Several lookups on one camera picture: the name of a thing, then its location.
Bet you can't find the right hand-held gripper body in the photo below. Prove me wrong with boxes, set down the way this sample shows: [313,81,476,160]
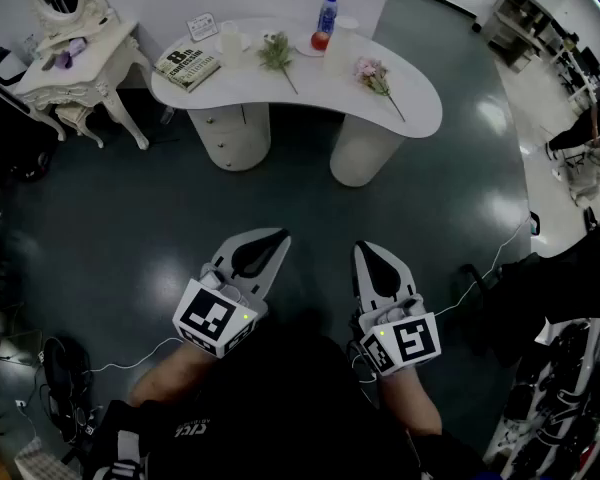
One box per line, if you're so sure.
[358,295,443,378]

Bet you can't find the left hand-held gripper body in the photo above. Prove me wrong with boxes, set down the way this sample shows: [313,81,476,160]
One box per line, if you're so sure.
[172,262,270,360]

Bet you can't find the white flowers with green leaves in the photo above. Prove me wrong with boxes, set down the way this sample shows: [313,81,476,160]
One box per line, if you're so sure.
[256,30,300,96]

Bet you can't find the small white cup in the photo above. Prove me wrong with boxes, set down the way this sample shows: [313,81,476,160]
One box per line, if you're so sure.
[219,20,244,69]

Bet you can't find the pink flowers bunch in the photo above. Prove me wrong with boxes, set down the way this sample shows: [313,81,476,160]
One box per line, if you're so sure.
[353,56,407,123]

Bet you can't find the tall white ribbed vase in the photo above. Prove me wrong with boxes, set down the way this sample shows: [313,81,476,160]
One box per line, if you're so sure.
[322,15,361,77]

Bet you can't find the person's left forearm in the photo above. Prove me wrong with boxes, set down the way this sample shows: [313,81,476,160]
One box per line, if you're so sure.
[128,340,216,409]

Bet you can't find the person's right forearm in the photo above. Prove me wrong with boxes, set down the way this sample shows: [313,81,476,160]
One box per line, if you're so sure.
[377,370,444,437]

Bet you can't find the person's black shirt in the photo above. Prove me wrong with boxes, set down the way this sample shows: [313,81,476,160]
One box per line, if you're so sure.
[82,312,486,480]

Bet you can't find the black cloth heap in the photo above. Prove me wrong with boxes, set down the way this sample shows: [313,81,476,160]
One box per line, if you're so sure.
[459,227,600,369]

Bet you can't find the white shoe rack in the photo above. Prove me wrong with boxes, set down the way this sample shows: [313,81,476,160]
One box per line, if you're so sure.
[484,312,600,480]

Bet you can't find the white curved table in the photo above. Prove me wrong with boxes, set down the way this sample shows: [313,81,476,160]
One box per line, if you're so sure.
[150,16,444,188]

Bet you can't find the beige paperback book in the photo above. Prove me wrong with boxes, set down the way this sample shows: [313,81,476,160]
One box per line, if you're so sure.
[153,47,222,94]

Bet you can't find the white woven box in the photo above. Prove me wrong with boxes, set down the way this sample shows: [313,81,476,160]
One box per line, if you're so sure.
[12,435,69,480]

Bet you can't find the white ornate dressing table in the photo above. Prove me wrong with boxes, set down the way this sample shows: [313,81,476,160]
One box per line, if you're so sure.
[12,17,154,150]

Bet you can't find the small white sign card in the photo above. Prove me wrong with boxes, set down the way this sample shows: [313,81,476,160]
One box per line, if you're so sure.
[185,12,218,41]

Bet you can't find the purple cloth item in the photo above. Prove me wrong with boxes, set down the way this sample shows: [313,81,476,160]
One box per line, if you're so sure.
[54,37,89,70]

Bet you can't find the blue-capped water bottle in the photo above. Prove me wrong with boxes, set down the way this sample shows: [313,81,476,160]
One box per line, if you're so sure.
[317,0,340,35]

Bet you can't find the black chair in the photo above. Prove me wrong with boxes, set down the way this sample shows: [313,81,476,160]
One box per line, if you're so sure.
[0,47,51,184]

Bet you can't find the open white shelf unit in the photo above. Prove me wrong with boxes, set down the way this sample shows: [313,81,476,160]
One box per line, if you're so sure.
[481,0,566,72]

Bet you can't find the white floor cable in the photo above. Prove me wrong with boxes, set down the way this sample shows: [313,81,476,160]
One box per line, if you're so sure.
[87,337,186,374]
[437,212,536,319]

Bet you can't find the pile of black cables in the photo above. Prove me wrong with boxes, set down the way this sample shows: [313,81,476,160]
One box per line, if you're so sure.
[39,335,96,444]

